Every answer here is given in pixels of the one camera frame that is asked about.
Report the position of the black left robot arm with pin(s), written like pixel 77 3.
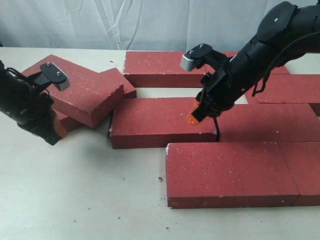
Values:
pixel 13 91

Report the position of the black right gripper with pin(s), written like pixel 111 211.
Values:
pixel 220 89

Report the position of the white backdrop cloth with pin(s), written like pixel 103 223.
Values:
pixel 149 25

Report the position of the red brick second row right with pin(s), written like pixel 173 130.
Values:
pixel 284 122

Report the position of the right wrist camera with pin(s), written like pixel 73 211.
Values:
pixel 190 58

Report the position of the red brick being placed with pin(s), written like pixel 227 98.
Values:
pixel 156 122

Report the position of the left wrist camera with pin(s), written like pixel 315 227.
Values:
pixel 51 74

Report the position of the red brick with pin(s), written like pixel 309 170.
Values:
pixel 227 175
pixel 92 96
pixel 303 162
pixel 65 65
pixel 159 69
pixel 282 70
pixel 288 89

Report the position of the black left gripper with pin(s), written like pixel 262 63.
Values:
pixel 40 119

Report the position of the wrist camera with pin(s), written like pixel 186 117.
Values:
pixel 190 58
pixel 51 74

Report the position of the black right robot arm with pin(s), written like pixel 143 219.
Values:
pixel 287 32

